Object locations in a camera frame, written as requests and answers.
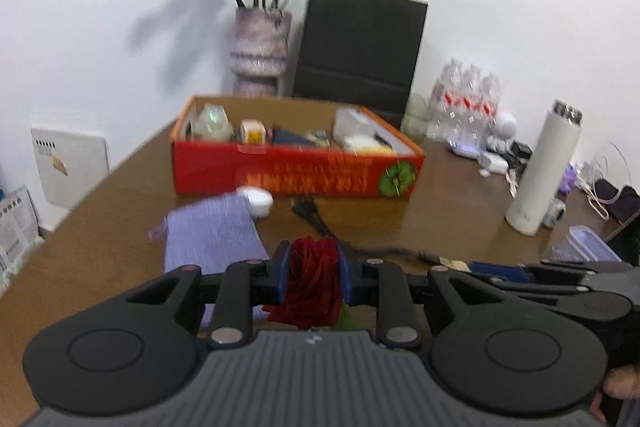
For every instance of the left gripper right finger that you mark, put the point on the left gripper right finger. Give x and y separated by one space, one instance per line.
348 280

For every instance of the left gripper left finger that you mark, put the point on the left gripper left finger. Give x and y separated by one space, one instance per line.
280 269

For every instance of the red artificial rose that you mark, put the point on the red artificial rose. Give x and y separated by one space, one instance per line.
313 296

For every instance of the white earbud case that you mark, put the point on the white earbud case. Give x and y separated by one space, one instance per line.
259 201

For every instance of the purple knitted cloth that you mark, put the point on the purple knitted cloth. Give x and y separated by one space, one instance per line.
212 234

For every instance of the yellow white plush toy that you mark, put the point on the yellow white plush toy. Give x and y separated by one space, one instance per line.
367 145

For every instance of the navy blue pouch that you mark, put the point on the navy blue pouch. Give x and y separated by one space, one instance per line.
282 137

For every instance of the pale round object in box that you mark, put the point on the pale round object in box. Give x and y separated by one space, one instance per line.
212 124

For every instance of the person's hand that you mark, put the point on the person's hand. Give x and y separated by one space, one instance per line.
623 383

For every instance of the clear plastic container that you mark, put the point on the clear plastic container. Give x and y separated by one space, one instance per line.
581 244

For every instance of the small white grey device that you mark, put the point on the small white grey device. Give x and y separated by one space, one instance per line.
555 213

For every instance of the white thermos bottle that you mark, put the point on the white thermos bottle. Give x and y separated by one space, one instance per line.
545 170

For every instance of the purple tissue pack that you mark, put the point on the purple tissue pack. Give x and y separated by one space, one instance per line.
568 181

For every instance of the clear bottle in box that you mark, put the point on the clear bottle in box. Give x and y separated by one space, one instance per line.
351 122

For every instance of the red cardboard box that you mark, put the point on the red cardboard box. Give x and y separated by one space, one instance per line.
203 167

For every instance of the glass jar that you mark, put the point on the glass jar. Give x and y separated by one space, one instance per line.
415 119

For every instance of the pack of water bottles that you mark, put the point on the pack of water bottles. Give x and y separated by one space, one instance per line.
463 105

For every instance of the black paper bag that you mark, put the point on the black paper bag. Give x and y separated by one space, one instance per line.
361 52

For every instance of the marbled flower vase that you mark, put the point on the marbled flower vase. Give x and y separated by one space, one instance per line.
259 51

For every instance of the blue printed boxes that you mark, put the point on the blue printed boxes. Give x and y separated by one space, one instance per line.
19 228

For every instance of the white wall panel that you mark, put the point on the white wall panel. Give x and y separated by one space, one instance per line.
69 164

